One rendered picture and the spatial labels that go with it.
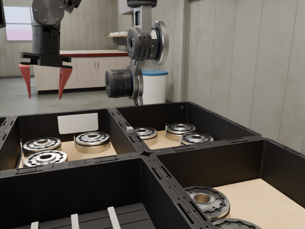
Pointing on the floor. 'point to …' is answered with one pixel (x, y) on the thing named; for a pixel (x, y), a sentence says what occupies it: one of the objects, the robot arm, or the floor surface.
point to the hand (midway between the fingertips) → (45, 95)
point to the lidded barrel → (154, 86)
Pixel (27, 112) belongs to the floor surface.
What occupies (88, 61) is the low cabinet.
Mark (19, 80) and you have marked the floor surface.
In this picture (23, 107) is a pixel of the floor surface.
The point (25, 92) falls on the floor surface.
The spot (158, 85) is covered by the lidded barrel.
